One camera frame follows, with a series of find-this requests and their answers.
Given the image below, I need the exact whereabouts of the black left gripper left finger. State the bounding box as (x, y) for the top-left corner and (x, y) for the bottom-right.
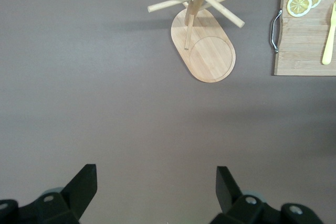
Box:
(0, 164), (98, 224)

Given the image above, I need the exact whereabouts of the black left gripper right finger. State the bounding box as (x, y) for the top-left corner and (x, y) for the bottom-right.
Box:
(209, 166), (323, 224)

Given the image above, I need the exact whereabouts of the wooden cup rack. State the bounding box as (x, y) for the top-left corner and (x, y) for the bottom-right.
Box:
(146, 0), (246, 83)

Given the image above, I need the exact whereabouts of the brown table mat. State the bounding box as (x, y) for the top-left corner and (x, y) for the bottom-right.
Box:
(0, 0), (336, 224)

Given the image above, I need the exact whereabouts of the wooden cutting board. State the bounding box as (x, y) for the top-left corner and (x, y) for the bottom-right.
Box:
(270, 0), (336, 77)

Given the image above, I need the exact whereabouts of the yellow plastic fork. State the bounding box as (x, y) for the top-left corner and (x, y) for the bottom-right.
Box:
(322, 1), (336, 66)

